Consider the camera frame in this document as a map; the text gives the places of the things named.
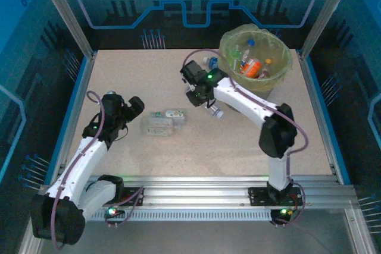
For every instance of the small blue label water bottle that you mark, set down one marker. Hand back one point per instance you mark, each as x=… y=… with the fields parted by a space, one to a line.
x=212 y=63

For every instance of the clear ribbed unlabelled bottle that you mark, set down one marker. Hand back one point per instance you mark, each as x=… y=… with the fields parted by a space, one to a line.
x=217 y=111

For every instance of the clear rectangular plastic bottle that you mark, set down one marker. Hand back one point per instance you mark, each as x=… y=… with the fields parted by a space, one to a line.
x=156 y=126

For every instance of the clear bottle green white label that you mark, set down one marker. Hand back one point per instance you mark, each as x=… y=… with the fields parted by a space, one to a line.
x=175 y=113

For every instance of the red gold label bottle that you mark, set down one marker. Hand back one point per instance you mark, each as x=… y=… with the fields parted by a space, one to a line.
x=252 y=68

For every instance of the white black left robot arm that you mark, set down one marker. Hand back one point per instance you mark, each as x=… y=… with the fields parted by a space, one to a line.
x=80 y=161

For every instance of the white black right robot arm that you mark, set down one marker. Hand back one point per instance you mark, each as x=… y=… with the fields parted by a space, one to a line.
x=244 y=102

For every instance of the yellow-lined trash bin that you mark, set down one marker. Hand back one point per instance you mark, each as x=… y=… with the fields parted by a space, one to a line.
x=279 y=54

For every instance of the small board with green light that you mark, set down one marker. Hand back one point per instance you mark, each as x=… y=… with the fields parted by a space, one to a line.
x=282 y=211
x=111 y=210

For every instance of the aluminium side rail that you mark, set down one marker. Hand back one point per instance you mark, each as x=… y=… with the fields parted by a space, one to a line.
x=78 y=99
x=317 y=108

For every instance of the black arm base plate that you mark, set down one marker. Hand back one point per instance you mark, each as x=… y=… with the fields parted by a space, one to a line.
x=259 y=197
x=126 y=194

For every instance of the aluminium mounting rail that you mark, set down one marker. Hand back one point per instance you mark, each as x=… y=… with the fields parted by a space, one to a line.
x=193 y=188

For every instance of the aluminium frame post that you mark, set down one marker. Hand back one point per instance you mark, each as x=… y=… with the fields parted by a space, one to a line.
x=66 y=13
x=326 y=13

